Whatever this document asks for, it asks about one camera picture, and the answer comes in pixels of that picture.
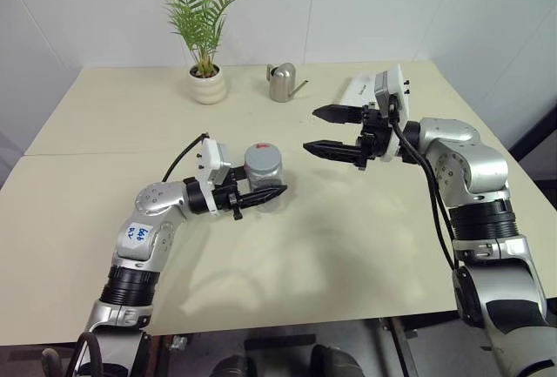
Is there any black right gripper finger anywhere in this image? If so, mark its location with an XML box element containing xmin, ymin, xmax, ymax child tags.
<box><xmin>302</xmin><ymin>138</ymin><xmax>365</xmax><ymax>165</ymax></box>
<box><xmin>312</xmin><ymin>104</ymin><xmax>366</xmax><ymax>125</ymax></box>

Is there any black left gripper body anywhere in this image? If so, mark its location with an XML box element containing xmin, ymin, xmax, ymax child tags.
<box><xmin>216</xmin><ymin>166</ymin><xmax>250</xmax><ymax>222</ymax></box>

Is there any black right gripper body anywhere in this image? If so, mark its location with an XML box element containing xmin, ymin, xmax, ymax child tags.
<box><xmin>354</xmin><ymin>104</ymin><xmax>399</xmax><ymax>172</ymax></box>

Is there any grey jar lid, red mark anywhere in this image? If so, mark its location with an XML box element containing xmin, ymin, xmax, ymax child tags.
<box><xmin>243</xmin><ymin>141</ymin><xmax>282</xmax><ymax>177</ymax></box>

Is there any white cardboard box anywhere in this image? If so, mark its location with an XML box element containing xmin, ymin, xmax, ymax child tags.
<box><xmin>337</xmin><ymin>72</ymin><xmax>379</xmax><ymax>108</ymax></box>

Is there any silver metal watering can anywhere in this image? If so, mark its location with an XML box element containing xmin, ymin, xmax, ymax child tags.
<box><xmin>265</xmin><ymin>62</ymin><xmax>311</xmax><ymax>103</ymax></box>

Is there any green palm in white pot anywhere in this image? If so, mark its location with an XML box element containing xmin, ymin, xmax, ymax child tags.
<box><xmin>159</xmin><ymin>0</ymin><xmax>245</xmax><ymax>106</ymax></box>

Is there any white sticker with blue writing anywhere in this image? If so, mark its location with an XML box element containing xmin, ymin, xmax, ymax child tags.
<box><xmin>123</xmin><ymin>222</ymin><xmax>153</xmax><ymax>252</ymax></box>

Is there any dark rounded shape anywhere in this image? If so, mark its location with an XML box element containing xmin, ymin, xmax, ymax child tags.
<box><xmin>208</xmin><ymin>353</ymin><xmax>262</xmax><ymax>377</ymax></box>
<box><xmin>311</xmin><ymin>343</ymin><xmax>365</xmax><ymax>377</ymax></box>

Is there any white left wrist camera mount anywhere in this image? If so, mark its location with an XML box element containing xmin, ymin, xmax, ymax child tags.
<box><xmin>195</xmin><ymin>138</ymin><xmax>232</xmax><ymax>218</ymax></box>

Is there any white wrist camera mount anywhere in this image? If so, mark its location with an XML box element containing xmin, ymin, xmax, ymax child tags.
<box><xmin>195</xmin><ymin>138</ymin><xmax>232</xmax><ymax>218</ymax></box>
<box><xmin>372</xmin><ymin>65</ymin><xmax>413</xmax><ymax>164</ymax></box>

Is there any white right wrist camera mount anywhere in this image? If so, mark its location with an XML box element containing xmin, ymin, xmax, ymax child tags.
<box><xmin>372</xmin><ymin>65</ymin><xmax>413</xmax><ymax>164</ymax></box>

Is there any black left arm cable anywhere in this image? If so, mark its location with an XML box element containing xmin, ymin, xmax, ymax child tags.
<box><xmin>163</xmin><ymin>132</ymin><xmax>210</xmax><ymax>183</ymax></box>

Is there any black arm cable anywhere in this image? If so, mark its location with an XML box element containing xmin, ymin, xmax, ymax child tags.
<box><xmin>389</xmin><ymin>106</ymin><xmax>460</xmax><ymax>272</ymax></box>
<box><xmin>163</xmin><ymin>132</ymin><xmax>210</xmax><ymax>183</ymax></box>

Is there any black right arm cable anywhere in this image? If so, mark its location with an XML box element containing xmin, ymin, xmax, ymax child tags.
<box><xmin>389</xmin><ymin>106</ymin><xmax>460</xmax><ymax>272</ymax></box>

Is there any black cable loop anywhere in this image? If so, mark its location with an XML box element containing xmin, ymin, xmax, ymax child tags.
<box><xmin>64</xmin><ymin>332</ymin><xmax>104</xmax><ymax>377</ymax></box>

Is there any metal table frame bar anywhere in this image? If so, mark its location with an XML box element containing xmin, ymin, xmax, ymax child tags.
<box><xmin>378</xmin><ymin>315</ymin><xmax>419</xmax><ymax>377</ymax></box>

